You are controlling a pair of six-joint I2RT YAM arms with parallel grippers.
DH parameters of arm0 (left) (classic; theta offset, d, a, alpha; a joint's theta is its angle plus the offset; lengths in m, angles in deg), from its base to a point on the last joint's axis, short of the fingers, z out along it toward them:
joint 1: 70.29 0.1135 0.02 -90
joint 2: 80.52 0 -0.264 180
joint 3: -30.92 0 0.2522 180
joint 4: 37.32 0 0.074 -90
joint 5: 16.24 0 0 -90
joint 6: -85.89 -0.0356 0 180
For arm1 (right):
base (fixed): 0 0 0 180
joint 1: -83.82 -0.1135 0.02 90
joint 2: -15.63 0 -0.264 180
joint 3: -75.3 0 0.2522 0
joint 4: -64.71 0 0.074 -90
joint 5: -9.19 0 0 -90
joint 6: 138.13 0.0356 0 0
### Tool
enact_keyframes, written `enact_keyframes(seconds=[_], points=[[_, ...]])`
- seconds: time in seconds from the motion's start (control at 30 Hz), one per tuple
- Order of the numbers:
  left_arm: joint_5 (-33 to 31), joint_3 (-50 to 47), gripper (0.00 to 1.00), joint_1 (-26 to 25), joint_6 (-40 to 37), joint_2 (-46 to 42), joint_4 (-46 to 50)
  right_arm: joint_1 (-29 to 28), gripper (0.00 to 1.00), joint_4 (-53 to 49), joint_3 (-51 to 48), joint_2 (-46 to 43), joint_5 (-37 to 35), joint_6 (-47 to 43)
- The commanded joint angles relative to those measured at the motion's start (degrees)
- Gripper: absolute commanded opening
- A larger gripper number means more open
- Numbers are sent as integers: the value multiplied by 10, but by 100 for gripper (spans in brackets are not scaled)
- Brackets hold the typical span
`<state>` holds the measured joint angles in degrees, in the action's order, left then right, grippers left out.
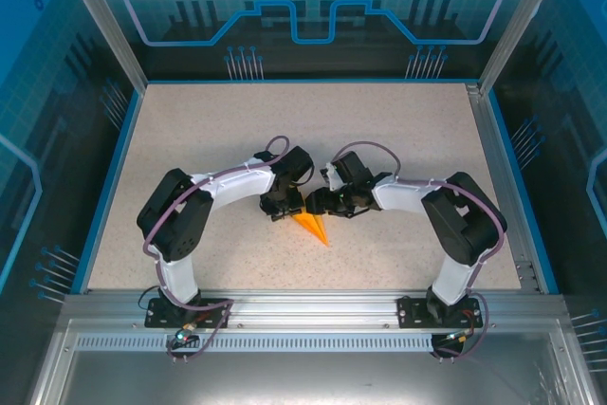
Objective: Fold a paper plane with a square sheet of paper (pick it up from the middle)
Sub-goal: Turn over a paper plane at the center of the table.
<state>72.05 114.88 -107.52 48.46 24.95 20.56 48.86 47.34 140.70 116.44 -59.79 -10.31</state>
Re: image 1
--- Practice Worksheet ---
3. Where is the aluminium mounting rail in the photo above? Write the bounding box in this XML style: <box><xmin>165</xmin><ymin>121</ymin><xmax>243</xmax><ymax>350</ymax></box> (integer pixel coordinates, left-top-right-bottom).
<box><xmin>64</xmin><ymin>288</ymin><xmax>565</xmax><ymax>326</ymax></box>

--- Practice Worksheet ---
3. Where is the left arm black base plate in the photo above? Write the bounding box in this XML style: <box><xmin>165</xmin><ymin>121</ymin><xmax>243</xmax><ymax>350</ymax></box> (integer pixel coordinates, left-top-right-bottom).
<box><xmin>144</xmin><ymin>297</ymin><xmax>232</xmax><ymax>330</ymax></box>

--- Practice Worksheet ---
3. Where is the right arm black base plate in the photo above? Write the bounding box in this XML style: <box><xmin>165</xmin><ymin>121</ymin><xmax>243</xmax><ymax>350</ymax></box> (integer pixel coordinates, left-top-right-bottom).
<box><xmin>396</xmin><ymin>294</ymin><xmax>484</xmax><ymax>329</ymax></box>

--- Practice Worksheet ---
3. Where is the slotted grey cable duct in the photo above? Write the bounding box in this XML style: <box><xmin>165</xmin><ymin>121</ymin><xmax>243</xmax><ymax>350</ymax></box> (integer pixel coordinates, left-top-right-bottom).
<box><xmin>75</xmin><ymin>334</ymin><xmax>435</xmax><ymax>350</ymax></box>

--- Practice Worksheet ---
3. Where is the aluminium side rail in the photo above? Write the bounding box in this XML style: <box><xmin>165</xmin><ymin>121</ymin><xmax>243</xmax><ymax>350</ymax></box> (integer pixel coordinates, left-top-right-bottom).
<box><xmin>464</xmin><ymin>82</ymin><xmax>544</xmax><ymax>295</ymax></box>

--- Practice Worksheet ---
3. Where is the cable plug with green light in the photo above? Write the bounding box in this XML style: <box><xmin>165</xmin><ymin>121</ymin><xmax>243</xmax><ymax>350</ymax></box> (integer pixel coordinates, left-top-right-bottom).
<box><xmin>445</xmin><ymin>326</ymin><xmax>478</xmax><ymax>344</ymax></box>
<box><xmin>174</xmin><ymin>322</ymin><xmax>198</xmax><ymax>344</ymax></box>

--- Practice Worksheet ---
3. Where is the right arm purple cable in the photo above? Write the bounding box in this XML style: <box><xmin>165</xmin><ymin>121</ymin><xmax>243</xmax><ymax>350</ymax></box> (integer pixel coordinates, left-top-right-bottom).
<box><xmin>329</xmin><ymin>140</ymin><xmax>506</xmax><ymax>361</ymax></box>

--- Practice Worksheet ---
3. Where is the aluminium frame post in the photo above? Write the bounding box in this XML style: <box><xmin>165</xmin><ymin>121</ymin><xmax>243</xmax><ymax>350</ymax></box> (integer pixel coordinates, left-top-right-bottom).
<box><xmin>477</xmin><ymin>0</ymin><xmax>573</xmax><ymax>96</ymax></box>
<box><xmin>52</xmin><ymin>0</ymin><xmax>148</xmax><ymax>93</ymax></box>

